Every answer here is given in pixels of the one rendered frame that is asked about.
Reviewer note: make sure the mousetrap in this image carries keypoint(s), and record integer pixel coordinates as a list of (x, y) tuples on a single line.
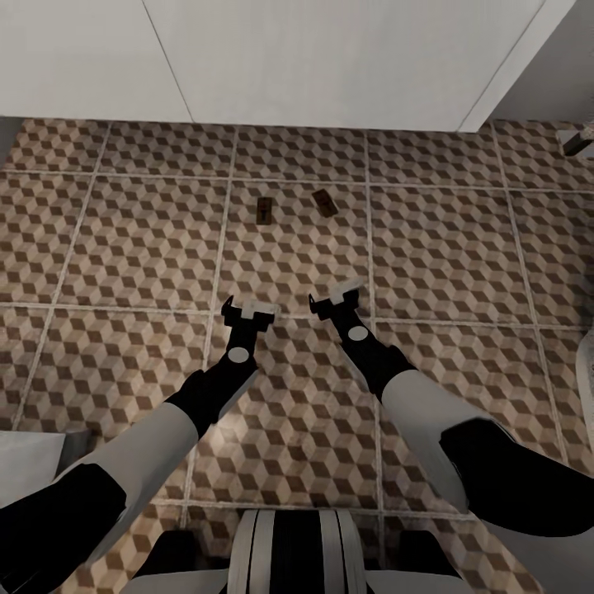
[(263, 211), (325, 203)]

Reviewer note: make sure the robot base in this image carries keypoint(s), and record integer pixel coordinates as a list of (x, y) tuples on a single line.
[(423, 569)]

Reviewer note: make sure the robot trunk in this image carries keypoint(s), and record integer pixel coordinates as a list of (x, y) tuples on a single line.
[(297, 552)]

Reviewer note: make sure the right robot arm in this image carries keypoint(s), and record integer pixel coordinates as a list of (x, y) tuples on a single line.
[(541, 511)]

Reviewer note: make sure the furniture sink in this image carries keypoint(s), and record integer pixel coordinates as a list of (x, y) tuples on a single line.
[(429, 65)]

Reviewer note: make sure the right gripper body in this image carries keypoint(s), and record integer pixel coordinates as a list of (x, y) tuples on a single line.
[(326, 309)]

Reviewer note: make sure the serving cart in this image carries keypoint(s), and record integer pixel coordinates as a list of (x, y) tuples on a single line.
[(28, 460)]

